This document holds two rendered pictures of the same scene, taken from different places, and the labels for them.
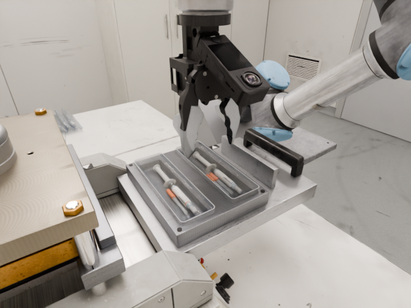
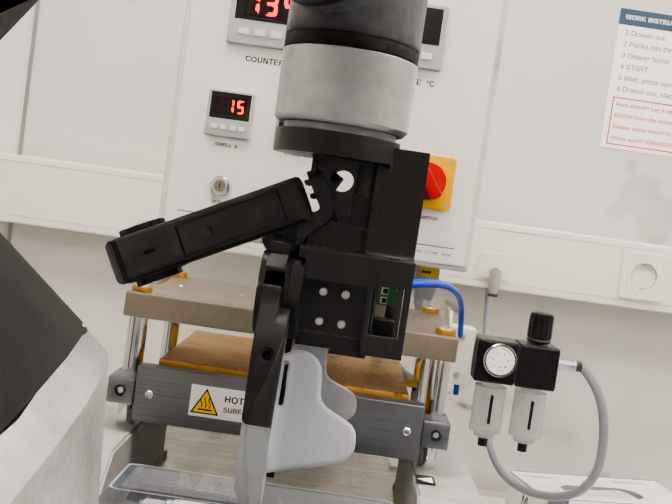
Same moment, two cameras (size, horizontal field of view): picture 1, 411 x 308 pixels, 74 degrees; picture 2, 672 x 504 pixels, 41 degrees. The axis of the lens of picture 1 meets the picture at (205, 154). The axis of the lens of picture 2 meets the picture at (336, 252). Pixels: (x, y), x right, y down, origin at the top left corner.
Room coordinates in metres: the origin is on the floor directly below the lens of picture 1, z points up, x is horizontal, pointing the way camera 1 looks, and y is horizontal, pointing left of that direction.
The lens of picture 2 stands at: (0.71, -0.42, 1.20)
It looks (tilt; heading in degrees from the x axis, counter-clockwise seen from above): 3 degrees down; 124
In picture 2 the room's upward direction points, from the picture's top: 8 degrees clockwise
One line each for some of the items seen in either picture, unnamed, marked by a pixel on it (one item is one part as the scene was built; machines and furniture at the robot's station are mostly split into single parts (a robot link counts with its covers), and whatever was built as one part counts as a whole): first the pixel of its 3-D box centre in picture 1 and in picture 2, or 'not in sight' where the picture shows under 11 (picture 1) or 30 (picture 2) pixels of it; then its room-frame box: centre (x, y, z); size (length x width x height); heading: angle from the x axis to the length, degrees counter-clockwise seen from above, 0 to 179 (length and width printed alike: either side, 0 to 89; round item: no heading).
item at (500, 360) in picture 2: not in sight; (509, 379); (0.35, 0.47, 1.05); 0.15 x 0.05 x 0.15; 33
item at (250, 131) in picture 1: (271, 150); not in sight; (0.48, -0.13, 0.99); 0.15 x 0.02 x 0.04; 33
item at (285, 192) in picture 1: (214, 179); not in sight; (0.40, -0.02, 0.97); 0.30 x 0.22 x 0.08; 123
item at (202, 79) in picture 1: (202, 58); (336, 245); (0.42, 0.00, 1.18); 0.09 x 0.08 x 0.12; 33
